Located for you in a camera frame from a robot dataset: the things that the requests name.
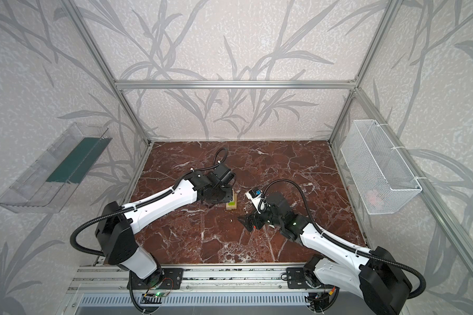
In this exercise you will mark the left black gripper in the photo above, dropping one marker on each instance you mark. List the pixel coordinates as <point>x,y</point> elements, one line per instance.
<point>219,194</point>

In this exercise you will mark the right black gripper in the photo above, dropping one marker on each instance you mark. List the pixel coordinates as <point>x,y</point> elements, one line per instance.
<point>258,217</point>

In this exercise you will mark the wood block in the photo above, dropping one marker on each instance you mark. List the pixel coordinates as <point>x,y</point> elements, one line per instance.
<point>234,197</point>

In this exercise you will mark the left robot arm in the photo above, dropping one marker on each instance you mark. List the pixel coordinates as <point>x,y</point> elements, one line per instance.
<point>116,235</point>

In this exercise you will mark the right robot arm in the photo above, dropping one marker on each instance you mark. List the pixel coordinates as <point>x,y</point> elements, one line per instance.
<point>337,262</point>

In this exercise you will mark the right wiring bundle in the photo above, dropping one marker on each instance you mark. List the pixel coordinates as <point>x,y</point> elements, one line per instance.
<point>319,299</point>

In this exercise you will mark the left circuit board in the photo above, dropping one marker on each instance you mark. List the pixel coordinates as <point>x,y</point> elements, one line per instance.
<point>154,298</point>

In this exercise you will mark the clear plastic bin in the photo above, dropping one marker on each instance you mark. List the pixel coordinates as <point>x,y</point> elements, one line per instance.
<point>47,185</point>

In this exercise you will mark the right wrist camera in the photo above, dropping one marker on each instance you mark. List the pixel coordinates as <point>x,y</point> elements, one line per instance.
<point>256,196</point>

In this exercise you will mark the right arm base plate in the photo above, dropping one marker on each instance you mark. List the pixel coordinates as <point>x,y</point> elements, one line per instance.
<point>300,278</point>

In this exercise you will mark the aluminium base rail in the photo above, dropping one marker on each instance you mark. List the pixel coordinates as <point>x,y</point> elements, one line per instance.
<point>197,278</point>

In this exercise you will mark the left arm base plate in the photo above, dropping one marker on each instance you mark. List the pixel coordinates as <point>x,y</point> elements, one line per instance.
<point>165,279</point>

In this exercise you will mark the white wire basket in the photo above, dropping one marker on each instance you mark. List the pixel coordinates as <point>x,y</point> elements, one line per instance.
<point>383,179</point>

